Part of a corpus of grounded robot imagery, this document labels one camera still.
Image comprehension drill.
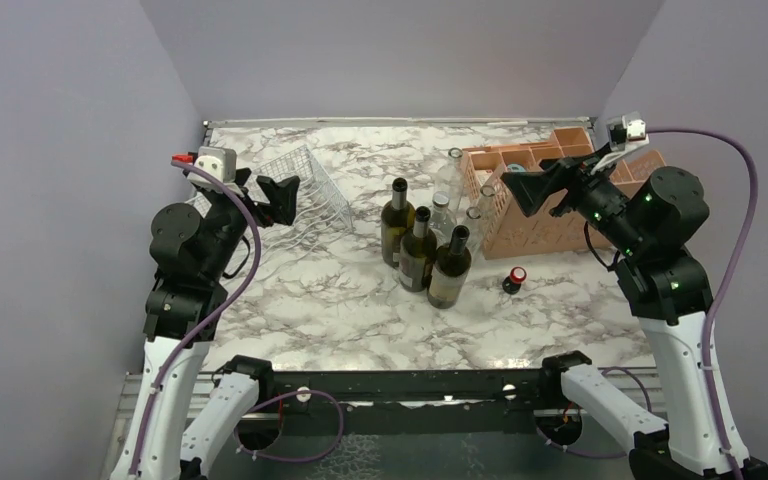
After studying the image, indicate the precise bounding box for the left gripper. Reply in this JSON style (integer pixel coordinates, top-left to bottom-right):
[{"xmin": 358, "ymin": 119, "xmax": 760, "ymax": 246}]
[{"xmin": 204, "ymin": 166, "xmax": 300, "ymax": 280}]

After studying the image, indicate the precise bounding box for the clear glass bottle right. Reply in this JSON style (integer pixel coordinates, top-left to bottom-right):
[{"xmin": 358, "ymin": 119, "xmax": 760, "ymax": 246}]
[{"xmin": 477, "ymin": 184, "xmax": 496, "ymax": 232}]

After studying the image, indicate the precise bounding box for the white wire wine rack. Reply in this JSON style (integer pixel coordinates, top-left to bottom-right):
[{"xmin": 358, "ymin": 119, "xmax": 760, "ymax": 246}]
[{"xmin": 174, "ymin": 147, "xmax": 352, "ymax": 252}]

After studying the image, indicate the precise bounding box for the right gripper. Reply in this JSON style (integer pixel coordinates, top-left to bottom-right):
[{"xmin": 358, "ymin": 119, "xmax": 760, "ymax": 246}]
[{"xmin": 503, "ymin": 141, "xmax": 651, "ymax": 255}]

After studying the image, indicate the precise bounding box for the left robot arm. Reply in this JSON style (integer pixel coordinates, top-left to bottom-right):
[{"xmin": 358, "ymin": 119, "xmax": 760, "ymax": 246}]
[{"xmin": 110, "ymin": 165, "xmax": 300, "ymax": 479}]

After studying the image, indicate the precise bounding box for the clear bottle silver cap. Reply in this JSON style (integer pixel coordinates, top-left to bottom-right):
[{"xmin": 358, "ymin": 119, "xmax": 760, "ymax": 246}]
[{"xmin": 428, "ymin": 192, "xmax": 456, "ymax": 246}]

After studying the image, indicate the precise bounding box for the green bottle silver neck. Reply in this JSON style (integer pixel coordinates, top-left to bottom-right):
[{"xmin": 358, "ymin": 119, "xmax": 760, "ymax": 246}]
[{"xmin": 380, "ymin": 177, "xmax": 415, "ymax": 268}]

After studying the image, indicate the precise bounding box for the green wine bottle front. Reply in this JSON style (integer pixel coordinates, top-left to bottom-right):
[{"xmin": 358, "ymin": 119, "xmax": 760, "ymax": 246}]
[{"xmin": 426, "ymin": 225, "xmax": 472, "ymax": 309}]

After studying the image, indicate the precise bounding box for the peach plastic crate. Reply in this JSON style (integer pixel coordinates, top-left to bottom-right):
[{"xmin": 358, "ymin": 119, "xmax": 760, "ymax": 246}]
[{"xmin": 462, "ymin": 127, "xmax": 664, "ymax": 260}]

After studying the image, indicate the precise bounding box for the clear glass bottle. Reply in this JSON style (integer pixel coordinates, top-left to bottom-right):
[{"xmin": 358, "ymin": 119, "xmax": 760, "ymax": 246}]
[
  {"xmin": 462, "ymin": 206, "xmax": 486, "ymax": 257},
  {"xmin": 433, "ymin": 147, "xmax": 464, "ymax": 213},
  {"xmin": 477, "ymin": 184, "xmax": 496, "ymax": 232}
]

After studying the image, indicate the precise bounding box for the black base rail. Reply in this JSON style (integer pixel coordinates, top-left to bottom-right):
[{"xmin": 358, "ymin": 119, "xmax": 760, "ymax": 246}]
[{"xmin": 234, "ymin": 368, "xmax": 569, "ymax": 437}]

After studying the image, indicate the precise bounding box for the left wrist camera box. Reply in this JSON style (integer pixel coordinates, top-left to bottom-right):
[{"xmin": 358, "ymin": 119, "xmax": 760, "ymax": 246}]
[{"xmin": 194, "ymin": 146, "xmax": 240, "ymax": 194}]

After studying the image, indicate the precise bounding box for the red black bottle stopper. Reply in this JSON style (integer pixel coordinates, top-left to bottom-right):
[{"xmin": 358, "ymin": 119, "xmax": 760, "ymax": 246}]
[{"xmin": 502, "ymin": 266, "xmax": 527, "ymax": 295}]

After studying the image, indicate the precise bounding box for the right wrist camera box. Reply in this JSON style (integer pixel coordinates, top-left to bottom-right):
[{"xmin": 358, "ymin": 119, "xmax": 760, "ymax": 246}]
[{"xmin": 590, "ymin": 112, "xmax": 649, "ymax": 174}]

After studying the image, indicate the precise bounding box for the clear glass bottle back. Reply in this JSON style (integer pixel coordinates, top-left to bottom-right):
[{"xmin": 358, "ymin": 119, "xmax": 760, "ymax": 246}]
[{"xmin": 433, "ymin": 147, "xmax": 464, "ymax": 213}]

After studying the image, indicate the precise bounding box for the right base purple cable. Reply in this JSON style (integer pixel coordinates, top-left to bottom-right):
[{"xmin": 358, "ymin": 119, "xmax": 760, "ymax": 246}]
[{"xmin": 534, "ymin": 366, "xmax": 654, "ymax": 462}]

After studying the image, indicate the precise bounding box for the clear glass bottle middle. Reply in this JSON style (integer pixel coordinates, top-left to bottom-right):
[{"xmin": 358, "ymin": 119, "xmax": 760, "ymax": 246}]
[{"xmin": 462, "ymin": 206, "xmax": 486, "ymax": 257}]

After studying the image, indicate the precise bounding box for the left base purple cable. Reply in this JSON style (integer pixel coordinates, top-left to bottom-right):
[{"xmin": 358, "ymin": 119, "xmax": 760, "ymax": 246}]
[{"xmin": 232, "ymin": 389, "xmax": 346, "ymax": 465}]

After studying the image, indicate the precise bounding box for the green bottle black neck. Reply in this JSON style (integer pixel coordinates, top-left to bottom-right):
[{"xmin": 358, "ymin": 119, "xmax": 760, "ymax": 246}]
[{"xmin": 398, "ymin": 206, "xmax": 438, "ymax": 292}]

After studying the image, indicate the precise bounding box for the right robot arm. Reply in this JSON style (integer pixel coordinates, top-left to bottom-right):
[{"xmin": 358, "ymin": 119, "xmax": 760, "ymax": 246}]
[{"xmin": 501, "ymin": 158, "xmax": 768, "ymax": 479}]

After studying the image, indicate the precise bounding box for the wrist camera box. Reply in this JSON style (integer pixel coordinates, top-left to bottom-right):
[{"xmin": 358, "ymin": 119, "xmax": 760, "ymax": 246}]
[
  {"xmin": 194, "ymin": 146, "xmax": 240, "ymax": 194},
  {"xmin": 590, "ymin": 112, "xmax": 649, "ymax": 174}
]

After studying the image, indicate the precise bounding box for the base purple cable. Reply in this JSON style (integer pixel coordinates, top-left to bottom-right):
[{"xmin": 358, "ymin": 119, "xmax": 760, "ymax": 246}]
[
  {"xmin": 232, "ymin": 389, "xmax": 346, "ymax": 465},
  {"xmin": 534, "ymin": 366, "xmax": 654, "ymax": 462}
]

